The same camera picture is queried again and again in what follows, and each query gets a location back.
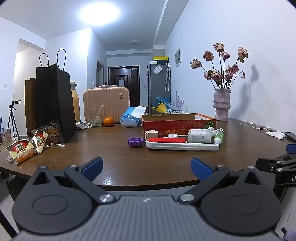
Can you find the orange cardboard box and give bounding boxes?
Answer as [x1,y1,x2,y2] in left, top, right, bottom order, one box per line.
[141,113,217,139]

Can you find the orange snack packet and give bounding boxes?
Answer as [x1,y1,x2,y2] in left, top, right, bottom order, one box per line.
[6,139,37,165]
[30,128,49,153]

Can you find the hanging clear umbrella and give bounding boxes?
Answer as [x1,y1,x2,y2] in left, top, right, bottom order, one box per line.
[165,62,171,91]

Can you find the grey side door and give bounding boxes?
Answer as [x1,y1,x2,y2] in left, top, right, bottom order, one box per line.
[97,59,104,87]

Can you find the clear glass cup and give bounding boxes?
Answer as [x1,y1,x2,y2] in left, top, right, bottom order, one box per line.
[90,109,102,127]

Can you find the red white lint brush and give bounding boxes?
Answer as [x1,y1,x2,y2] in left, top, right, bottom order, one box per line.
[146,137,220,151]

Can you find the beige square box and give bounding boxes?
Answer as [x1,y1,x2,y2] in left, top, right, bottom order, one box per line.
[145,130,159,141]

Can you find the purple cloth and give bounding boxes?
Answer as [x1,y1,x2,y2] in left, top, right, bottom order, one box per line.
[281,228,296,241]

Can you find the white labelled bottle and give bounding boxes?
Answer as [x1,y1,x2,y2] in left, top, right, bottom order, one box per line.
[188,127,215,143]

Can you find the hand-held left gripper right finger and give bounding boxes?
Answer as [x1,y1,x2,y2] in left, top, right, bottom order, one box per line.
[177,157,267,205]

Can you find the pink ribbed suitcase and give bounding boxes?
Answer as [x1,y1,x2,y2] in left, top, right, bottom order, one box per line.
[83,85,130,123]

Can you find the yellow watering can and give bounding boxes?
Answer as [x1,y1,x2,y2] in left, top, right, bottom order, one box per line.
[151,103,167,114]

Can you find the grey refrigerator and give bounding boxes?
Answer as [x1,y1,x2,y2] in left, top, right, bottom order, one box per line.
[147,62,171,115]

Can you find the brown paper bag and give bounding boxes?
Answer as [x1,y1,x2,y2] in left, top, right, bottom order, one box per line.
[24,77,37,137]

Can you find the purple feather decoration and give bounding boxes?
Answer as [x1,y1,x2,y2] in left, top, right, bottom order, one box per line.
[175,91,185,110]

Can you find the dark brown entrance door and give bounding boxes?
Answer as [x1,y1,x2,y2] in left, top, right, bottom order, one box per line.
[108,65,140,107]

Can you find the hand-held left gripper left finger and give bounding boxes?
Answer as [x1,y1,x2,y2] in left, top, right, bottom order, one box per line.
[30,157,116,205]

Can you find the crumpled white tissue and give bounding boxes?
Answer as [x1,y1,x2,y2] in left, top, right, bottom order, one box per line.
[266,131,287,139]

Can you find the bright ceiling light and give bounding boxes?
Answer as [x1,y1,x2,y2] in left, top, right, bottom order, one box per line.
[79,0,121,26]

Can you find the green spray bottle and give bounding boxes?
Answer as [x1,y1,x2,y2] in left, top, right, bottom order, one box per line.
[214,128,224,144]

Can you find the blue plastic toy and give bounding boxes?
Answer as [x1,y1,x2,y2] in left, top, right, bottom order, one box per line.
[155,96,173,109]

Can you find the grey ribbed vase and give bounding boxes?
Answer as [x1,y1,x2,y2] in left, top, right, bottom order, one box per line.
[213,88,231,121]

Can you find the blue tissue pack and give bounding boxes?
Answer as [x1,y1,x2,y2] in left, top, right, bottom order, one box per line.
[120,106,147,128]

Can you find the clear dark snack packet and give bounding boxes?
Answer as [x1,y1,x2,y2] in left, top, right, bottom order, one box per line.
[39,119,63,146]

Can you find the black paper bag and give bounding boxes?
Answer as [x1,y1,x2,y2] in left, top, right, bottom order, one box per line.
[35,49,77,143]

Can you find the black camera tripod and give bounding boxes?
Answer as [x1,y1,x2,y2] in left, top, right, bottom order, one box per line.
[6,108,20,141]

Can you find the purple ridged ring lid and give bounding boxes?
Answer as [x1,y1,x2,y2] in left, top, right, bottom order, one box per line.
[128,137,144,147]

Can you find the dried pink roses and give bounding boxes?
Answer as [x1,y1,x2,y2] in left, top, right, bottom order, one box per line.
[190,42,249,90]

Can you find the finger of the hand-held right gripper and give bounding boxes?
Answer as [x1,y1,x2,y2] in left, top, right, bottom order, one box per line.
[256,158,281,173]
[276,144,296,168]

